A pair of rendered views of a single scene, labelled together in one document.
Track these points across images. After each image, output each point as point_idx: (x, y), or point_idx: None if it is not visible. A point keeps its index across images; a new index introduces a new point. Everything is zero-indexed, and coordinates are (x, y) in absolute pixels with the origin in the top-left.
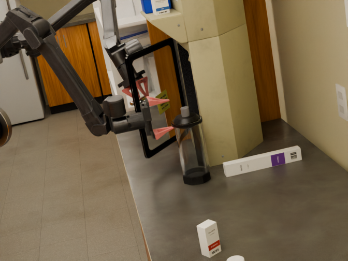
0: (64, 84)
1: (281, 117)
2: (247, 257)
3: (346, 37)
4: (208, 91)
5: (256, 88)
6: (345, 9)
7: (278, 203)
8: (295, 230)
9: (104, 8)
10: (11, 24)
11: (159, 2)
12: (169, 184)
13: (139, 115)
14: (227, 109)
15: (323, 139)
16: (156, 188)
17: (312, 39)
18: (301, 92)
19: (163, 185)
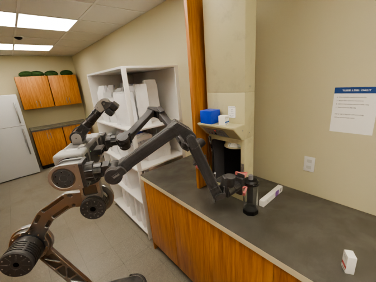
0: (203, 170)
1: None
2: (371, 267)
3: (325, 135)
4: (248, 163)
5: None
6: (330, 122)
7: (316, 220)
8: (357, 238)
9: (167, 121)
10: (175, 132)
11: (226, 118)
12: (239, 217)
13: (238, 183)
14: (252, 172)
15: (277, 179)
16: (236, 222)
17: (280, 136)
18: (257, 158)
19: (236, 219)
